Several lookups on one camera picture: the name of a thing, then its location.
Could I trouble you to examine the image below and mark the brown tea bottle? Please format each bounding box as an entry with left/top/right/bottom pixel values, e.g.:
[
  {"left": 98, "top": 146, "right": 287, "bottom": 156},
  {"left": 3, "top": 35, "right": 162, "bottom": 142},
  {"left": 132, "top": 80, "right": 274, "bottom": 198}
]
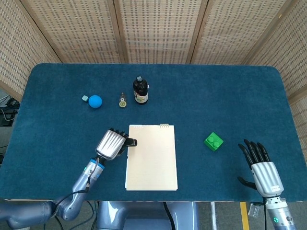
[{"left": 133, "top": 76, "right": 149, "bottom": 105}]

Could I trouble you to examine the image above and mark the blue ball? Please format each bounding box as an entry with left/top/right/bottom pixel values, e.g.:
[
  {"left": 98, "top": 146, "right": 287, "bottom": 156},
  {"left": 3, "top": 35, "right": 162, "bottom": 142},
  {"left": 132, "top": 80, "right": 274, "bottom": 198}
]
[{"left": 88, "top": 94, "right": 103, "bottom": 109}]

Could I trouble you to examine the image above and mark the clear plastic bag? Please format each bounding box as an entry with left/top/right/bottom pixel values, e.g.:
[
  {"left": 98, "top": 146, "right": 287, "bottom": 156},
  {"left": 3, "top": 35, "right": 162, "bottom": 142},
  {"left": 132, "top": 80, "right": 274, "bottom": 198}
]
[{"left": 249, "top": 203, "right": 263, "bottom": 218}]

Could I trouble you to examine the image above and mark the small olive compass trinket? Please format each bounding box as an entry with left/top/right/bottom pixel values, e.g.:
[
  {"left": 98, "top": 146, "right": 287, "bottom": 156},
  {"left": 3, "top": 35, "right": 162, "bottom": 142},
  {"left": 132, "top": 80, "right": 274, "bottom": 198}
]
[{"left": 118, "top": 92, "right": 127, "bottom": 108}]

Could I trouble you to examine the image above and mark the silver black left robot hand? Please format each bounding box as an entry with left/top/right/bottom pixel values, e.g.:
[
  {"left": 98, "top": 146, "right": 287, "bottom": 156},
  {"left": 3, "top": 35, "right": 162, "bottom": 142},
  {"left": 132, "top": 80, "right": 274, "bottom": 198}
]
[{"left": 95, "top": 128, "right": 130, "bottom": 161}]

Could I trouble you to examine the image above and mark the green toy building brick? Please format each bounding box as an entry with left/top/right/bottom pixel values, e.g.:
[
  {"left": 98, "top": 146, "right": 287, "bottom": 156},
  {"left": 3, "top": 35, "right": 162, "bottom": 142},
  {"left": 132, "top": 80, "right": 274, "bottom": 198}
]
[{"left": 203, "top": 132, "right": 224, "bottom": 152}]

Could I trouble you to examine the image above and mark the woven folding screen panel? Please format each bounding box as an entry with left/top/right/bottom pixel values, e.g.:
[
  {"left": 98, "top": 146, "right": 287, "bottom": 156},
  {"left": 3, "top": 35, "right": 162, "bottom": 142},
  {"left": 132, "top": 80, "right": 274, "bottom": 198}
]
[
  {"left": 191, "top": 0, "right": 295, "bottom": 65},
  {"left": 20, "top": 0, "right": 128, "bottom": 64},
  {"left": 114, "top": 0, "right": 208, "bottom": 64},
  {"left": 247, "top": 0, "right": 307, "bottom": 154},
  {"left": 0, "top": 0, "right": 62, "bottom": 101}
]

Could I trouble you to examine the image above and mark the black floor cable bundle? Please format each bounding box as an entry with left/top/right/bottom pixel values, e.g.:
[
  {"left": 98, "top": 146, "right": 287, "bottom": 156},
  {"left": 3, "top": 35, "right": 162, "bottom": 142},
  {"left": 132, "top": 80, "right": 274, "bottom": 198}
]
[{"left": 0, "top": 94, "right": 20, "bottom": 125}]

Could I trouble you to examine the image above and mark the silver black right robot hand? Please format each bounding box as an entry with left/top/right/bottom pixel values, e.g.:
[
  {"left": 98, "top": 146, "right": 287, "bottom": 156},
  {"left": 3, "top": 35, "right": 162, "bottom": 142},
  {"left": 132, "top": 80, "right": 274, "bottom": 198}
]
[{"left": 237, "top": 138, "right": 284, "bottom": 198}]

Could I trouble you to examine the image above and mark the blue table cloth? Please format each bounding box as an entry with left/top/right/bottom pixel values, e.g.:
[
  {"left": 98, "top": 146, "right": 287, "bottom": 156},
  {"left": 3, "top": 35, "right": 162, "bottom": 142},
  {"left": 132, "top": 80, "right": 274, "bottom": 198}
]
[{"left": 0, "top": 63, "right": 307, "bottom": 202}]

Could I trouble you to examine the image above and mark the beige spiral notepad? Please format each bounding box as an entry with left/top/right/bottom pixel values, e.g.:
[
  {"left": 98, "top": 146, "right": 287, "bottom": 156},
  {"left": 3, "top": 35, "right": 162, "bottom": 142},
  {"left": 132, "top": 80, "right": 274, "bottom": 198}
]
[{"left": 125, "top": 123, "right": 178, "bottom": 192}]

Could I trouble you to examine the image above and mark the black torso cable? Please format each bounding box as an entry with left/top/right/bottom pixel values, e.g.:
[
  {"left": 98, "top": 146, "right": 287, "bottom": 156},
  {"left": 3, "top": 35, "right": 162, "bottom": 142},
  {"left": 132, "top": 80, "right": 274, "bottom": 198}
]
[{"left": 164, "top": 202, "right": 174, "bottom": 230}]

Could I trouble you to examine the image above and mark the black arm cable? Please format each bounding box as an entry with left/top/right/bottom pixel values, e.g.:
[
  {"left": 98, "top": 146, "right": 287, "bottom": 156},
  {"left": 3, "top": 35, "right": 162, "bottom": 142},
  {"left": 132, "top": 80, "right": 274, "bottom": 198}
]
[{"left": 54, "top": 157, "right": 100, "bottom": 216}]

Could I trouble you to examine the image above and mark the blue-grey robot torso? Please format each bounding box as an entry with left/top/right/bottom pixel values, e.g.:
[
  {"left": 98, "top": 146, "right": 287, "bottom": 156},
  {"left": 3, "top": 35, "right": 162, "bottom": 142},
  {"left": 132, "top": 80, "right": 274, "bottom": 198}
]
[{"left": 95, "top": 201, "right": 200, "bottom": 230}]

